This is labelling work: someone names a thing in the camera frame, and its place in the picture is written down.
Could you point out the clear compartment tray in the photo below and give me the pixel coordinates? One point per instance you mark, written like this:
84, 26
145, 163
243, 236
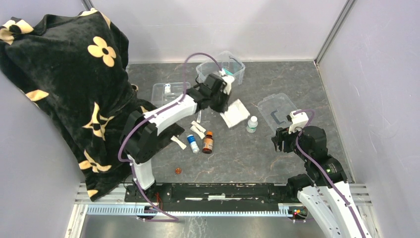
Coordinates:
158, 97

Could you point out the brown bottle orange cap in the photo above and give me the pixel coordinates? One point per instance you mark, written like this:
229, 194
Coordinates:
208, 143

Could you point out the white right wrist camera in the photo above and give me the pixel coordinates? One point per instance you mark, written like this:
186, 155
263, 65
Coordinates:
298, 121

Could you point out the blue white bandage roll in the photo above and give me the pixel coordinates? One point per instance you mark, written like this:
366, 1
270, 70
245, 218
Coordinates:
193, 144

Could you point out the white sachet on blanket edge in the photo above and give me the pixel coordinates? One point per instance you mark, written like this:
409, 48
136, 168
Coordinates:
177, 141

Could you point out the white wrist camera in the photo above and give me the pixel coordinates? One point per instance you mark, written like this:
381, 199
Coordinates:
298, 121
228, 79

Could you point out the black blanket with cream flowers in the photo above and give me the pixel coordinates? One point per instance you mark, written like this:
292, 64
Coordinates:
74, 70

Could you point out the clear first aid box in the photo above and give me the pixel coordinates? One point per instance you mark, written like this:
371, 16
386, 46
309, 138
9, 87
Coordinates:
231, 65

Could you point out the small white blue tube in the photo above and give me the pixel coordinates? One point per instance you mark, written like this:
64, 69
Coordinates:
199, 117

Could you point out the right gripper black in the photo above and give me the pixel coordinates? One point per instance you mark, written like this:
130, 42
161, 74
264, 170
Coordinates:
282, 134

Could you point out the clear box lid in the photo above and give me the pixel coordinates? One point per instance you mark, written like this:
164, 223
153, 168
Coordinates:
274, 109

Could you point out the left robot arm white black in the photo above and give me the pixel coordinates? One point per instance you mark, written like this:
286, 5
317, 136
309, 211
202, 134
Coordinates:
139, 140

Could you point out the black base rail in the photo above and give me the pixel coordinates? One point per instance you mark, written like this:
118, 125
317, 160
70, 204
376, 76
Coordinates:
215, 197

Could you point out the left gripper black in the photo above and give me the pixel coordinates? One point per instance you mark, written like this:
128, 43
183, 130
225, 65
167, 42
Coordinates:
223, 107

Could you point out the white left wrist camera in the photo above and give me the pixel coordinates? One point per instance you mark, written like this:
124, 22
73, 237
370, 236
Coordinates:
228, 79

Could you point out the white gauze pad packet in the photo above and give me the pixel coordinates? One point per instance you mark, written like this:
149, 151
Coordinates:
235, 114

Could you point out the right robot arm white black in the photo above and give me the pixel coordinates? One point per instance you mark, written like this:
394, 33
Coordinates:
324, 189

